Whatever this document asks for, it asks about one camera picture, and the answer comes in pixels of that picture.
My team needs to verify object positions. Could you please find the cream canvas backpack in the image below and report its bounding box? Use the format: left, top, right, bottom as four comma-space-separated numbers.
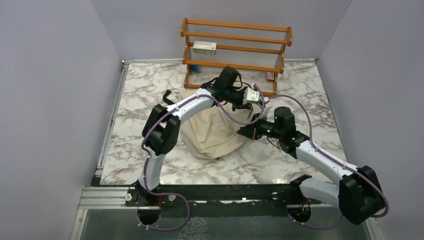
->
166, 87, 266, 160

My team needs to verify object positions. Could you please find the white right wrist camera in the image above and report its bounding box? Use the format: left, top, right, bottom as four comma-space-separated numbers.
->
259, 104, 272, 120

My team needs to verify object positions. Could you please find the orange wooden shelf rack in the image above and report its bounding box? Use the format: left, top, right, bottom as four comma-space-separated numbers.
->
180, 17, 293, 96

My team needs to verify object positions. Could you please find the red white small box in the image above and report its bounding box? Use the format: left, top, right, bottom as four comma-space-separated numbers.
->
266, 71, 275, 82

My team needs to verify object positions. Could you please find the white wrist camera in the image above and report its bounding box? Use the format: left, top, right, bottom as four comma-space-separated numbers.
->
243, 87, 261, 104
259, 104, 272, 120

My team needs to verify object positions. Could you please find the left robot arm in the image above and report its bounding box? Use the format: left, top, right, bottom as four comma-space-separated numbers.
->
136, 66, 255, 206

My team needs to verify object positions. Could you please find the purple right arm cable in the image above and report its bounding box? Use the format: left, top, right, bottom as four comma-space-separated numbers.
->
268, 94, 390, 230

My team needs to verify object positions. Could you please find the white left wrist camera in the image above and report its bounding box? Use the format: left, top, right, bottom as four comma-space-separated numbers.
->
243, 87, 261, 104

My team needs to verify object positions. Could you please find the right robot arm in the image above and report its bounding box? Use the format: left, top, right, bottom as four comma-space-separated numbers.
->
237, 106, 387, 225

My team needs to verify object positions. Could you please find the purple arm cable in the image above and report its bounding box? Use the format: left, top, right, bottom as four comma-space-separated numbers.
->
136, 84, 267, 232
268, 94, 390, 230

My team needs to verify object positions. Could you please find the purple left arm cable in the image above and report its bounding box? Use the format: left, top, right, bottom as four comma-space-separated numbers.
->
136, 84, 267, 232

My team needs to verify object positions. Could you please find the grey green small box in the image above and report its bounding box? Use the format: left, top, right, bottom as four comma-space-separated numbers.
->
192, 40, 217, 55

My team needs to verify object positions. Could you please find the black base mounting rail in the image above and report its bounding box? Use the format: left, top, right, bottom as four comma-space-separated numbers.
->
124, 176, 315, 223

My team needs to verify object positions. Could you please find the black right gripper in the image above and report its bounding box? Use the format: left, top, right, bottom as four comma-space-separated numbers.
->
236, 113, 283, 141

